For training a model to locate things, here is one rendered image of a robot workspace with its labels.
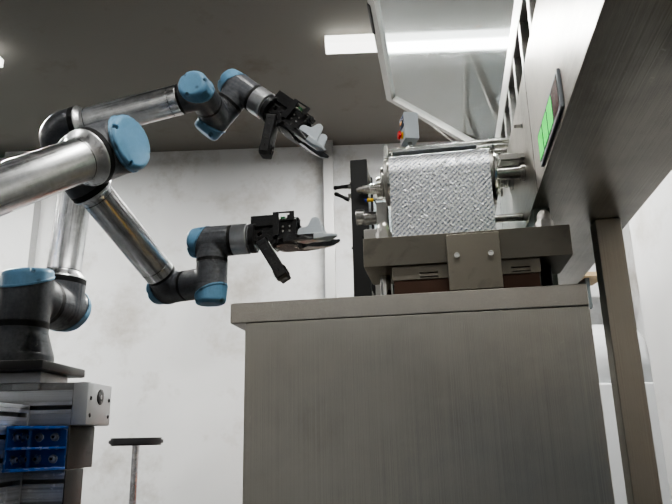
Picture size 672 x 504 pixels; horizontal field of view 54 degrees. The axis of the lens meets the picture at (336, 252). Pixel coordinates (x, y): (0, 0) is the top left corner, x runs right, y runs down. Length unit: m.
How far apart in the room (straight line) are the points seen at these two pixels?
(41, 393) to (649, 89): 1.30
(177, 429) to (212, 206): 1.79
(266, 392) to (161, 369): 4.08
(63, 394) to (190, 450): 3.70
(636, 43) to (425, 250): 0.55
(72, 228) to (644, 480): 1.48
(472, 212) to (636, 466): 0.66
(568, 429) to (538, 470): 0.09
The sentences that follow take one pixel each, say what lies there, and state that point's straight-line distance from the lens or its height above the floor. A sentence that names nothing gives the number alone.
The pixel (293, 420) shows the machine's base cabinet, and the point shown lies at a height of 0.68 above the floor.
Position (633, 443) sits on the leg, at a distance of 1.63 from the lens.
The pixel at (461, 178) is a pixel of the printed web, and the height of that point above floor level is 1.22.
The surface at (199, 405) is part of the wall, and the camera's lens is 5.20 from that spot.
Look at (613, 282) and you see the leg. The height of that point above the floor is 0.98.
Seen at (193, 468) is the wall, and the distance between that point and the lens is 5.20.
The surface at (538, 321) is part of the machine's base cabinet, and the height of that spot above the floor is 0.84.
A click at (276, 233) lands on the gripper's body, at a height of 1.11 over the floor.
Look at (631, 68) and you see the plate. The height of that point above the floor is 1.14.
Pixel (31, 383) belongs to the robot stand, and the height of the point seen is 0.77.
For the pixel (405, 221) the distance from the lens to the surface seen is 1.53.
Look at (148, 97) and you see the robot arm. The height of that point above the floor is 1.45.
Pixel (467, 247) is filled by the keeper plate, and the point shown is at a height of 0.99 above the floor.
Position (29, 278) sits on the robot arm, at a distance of 1.65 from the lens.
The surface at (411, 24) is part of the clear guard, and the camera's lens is 2.18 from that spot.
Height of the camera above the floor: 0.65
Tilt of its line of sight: 16 degrees up
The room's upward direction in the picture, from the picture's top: 1 degrees counter-clockwise
